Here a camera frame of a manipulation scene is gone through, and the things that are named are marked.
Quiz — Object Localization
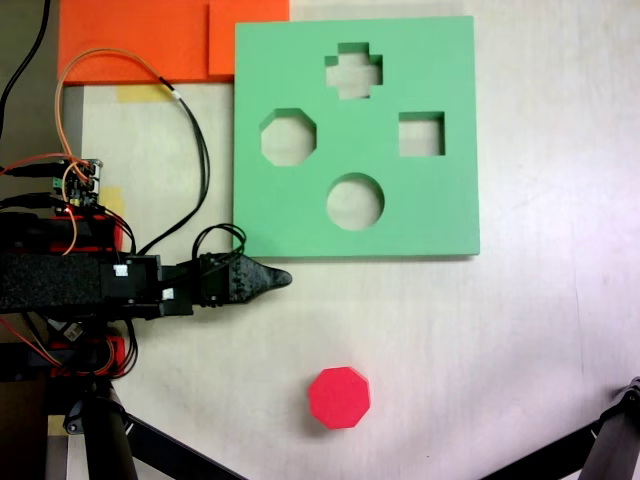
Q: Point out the red octagonal pillar block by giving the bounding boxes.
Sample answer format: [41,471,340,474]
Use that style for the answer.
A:
[307,366,372,430]

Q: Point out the black tripod leg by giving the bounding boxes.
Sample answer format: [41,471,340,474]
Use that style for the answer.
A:
[579,375,640,480]
[62,379,140,480]

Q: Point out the long black twin cable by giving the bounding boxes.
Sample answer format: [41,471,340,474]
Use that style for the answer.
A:
[135,74,212,256]

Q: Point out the green circuit board with wires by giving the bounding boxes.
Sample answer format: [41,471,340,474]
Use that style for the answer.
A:
[49,158,109,214]

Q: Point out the thin orange wire loop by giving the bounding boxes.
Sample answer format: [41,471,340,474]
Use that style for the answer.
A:
[53,47,174,174]

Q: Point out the small yellow tape piece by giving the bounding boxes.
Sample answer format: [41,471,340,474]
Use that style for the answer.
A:
[101,187,125,216]

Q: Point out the black plug cable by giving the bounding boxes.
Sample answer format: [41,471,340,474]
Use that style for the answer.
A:
[0,163,64,180]
[0,193,61,210]

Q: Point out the thick black cable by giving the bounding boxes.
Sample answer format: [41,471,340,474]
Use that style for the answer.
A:
[0,0,52,139]

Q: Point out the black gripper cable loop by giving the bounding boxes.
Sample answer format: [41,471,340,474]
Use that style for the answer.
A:
[192,223,248,266]

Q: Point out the orange flat plate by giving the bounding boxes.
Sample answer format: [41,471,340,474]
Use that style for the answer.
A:
[57,0,236,85]

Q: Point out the black orange base wire bundle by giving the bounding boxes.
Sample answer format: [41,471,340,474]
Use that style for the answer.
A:
[0,317,140,380]

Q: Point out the black arm servo cable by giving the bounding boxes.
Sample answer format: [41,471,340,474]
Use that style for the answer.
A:
[102,207,137,255]

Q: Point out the wide yellow tape strip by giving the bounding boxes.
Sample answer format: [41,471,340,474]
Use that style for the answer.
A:
[116,83,175,105]

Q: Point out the green shape-hole board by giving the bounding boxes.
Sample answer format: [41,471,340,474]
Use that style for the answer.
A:
[231,15,482,261]

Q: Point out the black power circuit board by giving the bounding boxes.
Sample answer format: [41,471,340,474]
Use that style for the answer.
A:
[49,319,86,345]

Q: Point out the orange raised block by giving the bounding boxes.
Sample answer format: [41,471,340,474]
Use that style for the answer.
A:
[207,0,291,77]

